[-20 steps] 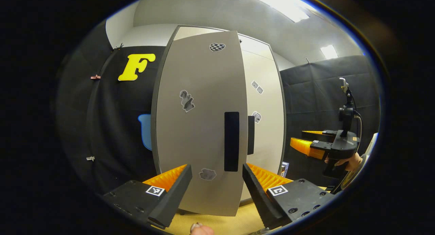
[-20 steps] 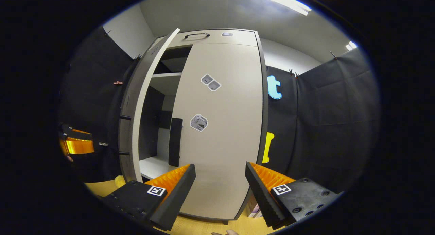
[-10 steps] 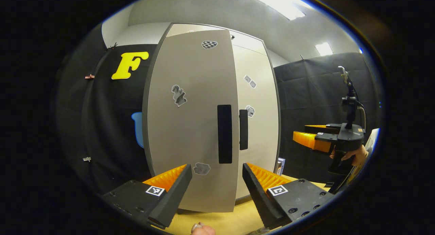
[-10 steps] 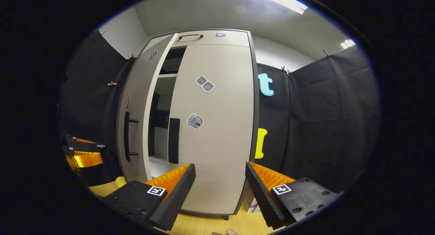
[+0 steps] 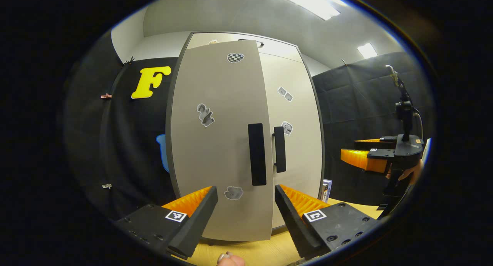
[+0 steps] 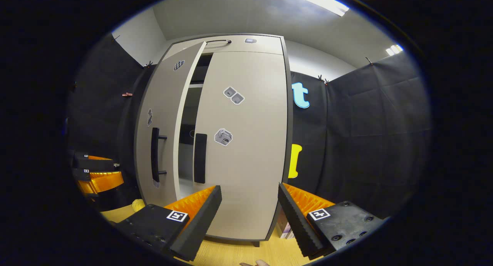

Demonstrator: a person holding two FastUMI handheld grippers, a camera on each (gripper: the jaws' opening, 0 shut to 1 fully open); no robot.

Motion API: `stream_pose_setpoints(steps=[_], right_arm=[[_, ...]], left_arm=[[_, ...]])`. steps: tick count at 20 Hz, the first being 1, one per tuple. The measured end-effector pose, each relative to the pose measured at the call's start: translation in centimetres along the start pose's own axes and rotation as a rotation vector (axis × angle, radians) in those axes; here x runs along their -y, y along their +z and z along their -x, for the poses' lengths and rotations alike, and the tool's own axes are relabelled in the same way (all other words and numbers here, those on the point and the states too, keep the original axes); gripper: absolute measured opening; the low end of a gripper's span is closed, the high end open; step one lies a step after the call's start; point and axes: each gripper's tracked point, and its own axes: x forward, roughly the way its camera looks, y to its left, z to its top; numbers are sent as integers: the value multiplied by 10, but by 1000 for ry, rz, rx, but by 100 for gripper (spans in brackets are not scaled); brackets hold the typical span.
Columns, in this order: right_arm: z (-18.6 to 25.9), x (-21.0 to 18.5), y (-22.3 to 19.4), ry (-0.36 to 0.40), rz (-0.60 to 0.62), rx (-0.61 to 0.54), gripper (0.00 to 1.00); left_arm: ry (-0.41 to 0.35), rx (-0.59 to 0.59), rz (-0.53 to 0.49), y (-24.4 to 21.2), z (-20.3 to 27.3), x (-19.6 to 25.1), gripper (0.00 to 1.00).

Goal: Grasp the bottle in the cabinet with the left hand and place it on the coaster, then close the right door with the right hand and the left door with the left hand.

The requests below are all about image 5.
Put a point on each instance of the white cabinet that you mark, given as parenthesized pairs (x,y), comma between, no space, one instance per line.
(323,143)

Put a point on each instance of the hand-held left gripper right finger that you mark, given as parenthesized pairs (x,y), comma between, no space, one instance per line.
(292,223)

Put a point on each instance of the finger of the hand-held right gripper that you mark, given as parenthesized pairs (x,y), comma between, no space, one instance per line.
(362,160)
(375,144)

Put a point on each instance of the black backdrop cloth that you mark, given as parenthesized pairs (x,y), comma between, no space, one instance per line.
(354,104)
(127,143)

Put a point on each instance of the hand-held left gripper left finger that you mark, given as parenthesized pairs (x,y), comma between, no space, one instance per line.
(200,223)

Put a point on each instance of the ceiling light panel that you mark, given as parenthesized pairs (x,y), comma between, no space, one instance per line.
(304,2)
(367,50)

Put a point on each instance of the small printed box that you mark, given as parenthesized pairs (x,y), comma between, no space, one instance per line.
(327,191)

